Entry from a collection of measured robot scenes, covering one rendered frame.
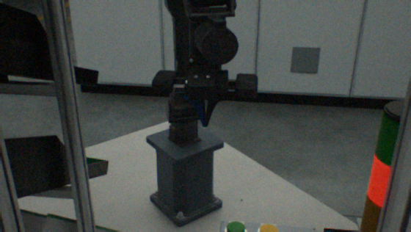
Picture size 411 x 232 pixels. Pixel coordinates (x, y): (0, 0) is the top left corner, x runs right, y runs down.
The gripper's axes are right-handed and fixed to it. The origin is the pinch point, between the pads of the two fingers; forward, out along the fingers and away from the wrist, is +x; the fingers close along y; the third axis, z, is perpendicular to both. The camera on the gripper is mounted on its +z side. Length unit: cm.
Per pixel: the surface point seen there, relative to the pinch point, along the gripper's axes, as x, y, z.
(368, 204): -5.0, 21.6, 32.3
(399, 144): -13.8, 22.6, 34.5
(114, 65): 96, -114, -284
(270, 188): 40, 15, -33
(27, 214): 13.9, -28.8, 16.4
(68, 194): 2.9, -16.7, 24.5
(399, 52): 74, 122, -280
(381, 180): -8.8, 22.1, 33.2
